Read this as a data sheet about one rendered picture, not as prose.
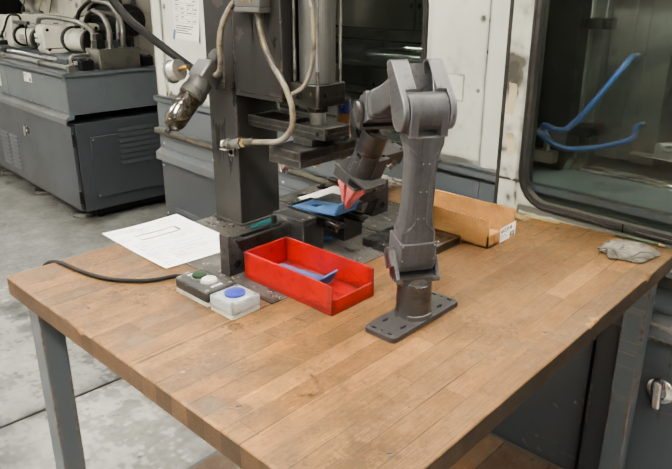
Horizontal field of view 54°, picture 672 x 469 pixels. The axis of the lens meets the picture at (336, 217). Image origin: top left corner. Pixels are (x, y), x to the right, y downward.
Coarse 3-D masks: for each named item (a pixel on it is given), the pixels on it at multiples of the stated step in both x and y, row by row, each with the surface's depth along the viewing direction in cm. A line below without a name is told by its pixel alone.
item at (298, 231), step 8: (360, 208) 158; (336, 216) 152; (288, 224) 147; (296, 224) 145; (312, 224) 146; (352, 224) 157; (360, 224) 159; (296, 232) 146; (304, 232) 145; (312, 232) 147; (320, 232) 149; (328, 232) 159; (344, 232) 155; (352, 232) 157; (360, 232) 160; (304, 240) 146; (312, 240) 147; (320, 240) 149; (344, 240) 156
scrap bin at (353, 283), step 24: (288, 240) 142; (264, 264) 130; (288, 264) 142; (312, 264) 138; (336, 264) 133; (360, 264) 128; (288, 288) 127; (312, 288) 122; (336, 288) 130; (360, 288) 125; (336, 312) 121
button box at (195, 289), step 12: (60, 264) 142; (96, 276) 135; (168, 276) 134; (180, 276) 129; (216, 276) 130; (180, 288) 129; (192, 288) 126; (204, 288) 124; (216, 288) 125; (204, 300) 124
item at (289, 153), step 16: (272, 112) 162; (320, 112) 144; (272, 128) 152; (304, 128) 145; (320, 128) 142; (336, 128) 143; (288, 144) 146; (304, 144) 145; (320, 144) 145; (336, 144) 146; (352, 144) 150; (272, 160) 145; (288, 160) 141; (304, 160) 140; (320, 160) 143
